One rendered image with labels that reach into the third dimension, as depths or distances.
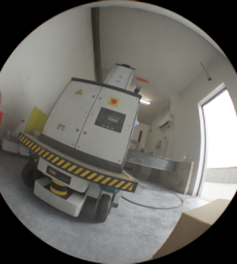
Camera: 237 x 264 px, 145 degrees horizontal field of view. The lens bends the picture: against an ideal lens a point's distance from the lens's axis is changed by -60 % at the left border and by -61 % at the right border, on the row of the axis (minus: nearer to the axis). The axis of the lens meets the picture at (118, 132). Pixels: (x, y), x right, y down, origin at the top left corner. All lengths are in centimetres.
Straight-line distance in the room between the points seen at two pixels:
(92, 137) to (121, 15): 252
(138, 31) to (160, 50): 71
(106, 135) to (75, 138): 17
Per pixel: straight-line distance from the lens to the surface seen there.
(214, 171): 917
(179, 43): 262
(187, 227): 37
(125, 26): 259
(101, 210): 49
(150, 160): 200
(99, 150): 49
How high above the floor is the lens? 39
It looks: 16 degrees up
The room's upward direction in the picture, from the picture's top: 18 degrees clockwise
